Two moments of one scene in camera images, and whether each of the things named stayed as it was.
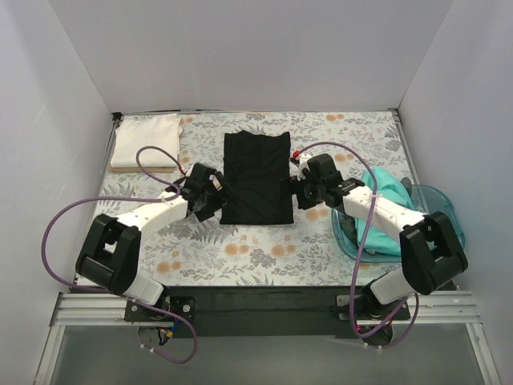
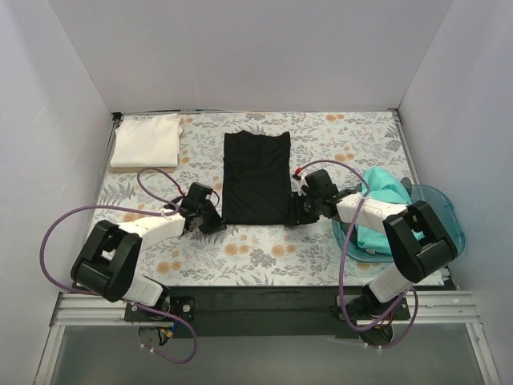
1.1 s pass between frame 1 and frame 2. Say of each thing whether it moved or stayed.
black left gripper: moved
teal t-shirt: stayed
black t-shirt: stayed
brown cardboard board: stayed
